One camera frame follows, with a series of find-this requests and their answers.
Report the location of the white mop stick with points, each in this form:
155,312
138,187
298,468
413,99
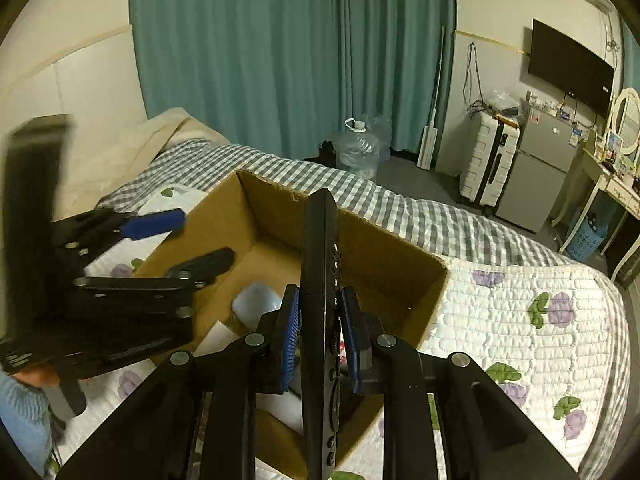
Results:
429,134

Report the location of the silver small refrigerator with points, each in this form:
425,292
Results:
546,150

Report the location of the oval white vanity mirror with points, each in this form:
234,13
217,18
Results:
623,121

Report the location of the large green curtain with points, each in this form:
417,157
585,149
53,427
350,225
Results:
283,75

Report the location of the green curtain by wardrobe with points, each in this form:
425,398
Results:
631,75

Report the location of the clear water jug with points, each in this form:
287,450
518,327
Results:
363,144

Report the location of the blue laundry basket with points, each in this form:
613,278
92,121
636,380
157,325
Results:
586,240

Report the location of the operator hand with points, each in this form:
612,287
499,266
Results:
38,376

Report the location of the black remote control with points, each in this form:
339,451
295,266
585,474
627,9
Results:
320,335

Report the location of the grey checkered bedsheet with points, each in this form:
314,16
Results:
553,332

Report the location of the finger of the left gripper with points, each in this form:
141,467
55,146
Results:
90,234
193,274

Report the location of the white square power adapter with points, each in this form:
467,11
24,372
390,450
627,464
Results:
253,301

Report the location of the white suitcase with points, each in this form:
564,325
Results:
492,143

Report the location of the blue sleeve forearm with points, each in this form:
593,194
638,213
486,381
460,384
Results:
25,414

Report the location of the black wall television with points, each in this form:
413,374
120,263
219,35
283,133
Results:
571,67

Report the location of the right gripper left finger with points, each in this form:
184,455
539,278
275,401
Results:
152,434

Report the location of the white floral quilt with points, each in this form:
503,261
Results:
551,333

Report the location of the white dressing table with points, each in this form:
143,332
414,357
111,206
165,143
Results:
605,186

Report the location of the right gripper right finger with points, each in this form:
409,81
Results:
442,414

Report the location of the brown cardboard box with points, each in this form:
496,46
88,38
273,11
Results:
365,298

